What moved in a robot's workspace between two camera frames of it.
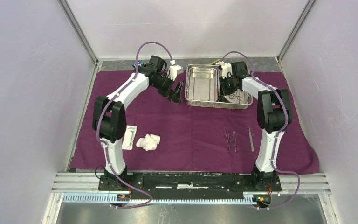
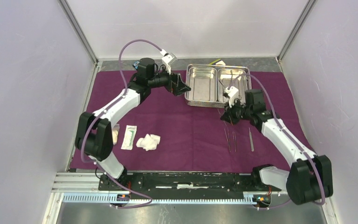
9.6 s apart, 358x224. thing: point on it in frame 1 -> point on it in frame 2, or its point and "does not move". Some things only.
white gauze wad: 148,142 does not move
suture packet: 128,140 does not move
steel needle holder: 227,138 does not move
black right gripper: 223,90 -> 228,115
